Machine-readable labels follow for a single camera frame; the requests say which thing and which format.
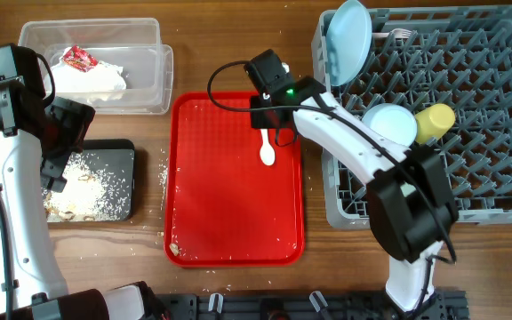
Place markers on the white plastic fork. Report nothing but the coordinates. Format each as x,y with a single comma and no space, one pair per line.
397,33

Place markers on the red serving tray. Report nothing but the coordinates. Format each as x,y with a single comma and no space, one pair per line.
224,207

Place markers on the red snack wrapper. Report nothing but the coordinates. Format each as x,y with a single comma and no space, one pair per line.
79,59

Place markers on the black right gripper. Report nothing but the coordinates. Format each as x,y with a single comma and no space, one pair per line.
258,108

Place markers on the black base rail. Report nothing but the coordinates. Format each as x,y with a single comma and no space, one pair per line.
371,305

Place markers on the light blue plate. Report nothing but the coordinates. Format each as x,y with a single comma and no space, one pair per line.
348,41

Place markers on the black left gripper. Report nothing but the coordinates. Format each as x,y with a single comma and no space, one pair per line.
79,116

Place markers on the grey dishwasher rack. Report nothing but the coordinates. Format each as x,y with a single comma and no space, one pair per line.
461,57

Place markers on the clear plastic waste bin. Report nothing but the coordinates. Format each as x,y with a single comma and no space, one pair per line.
134,44

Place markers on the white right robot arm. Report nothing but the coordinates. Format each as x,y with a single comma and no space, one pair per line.
409,201

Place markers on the yellow cup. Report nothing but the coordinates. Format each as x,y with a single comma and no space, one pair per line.
434,122

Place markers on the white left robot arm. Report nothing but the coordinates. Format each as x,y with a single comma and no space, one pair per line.
37,136

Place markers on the spilled white rice pile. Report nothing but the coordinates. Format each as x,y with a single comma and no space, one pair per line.
82,191

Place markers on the white plastic spoon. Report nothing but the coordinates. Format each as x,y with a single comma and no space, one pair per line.
267,153

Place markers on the white napkin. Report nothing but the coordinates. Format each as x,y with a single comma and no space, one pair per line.
102,82

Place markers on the black plastic bin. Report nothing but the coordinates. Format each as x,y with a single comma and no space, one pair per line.
114,186

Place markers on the nut shell scrap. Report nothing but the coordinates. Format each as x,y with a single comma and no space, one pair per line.
175,249

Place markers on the light blue bowl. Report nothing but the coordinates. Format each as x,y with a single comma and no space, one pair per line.
392,122

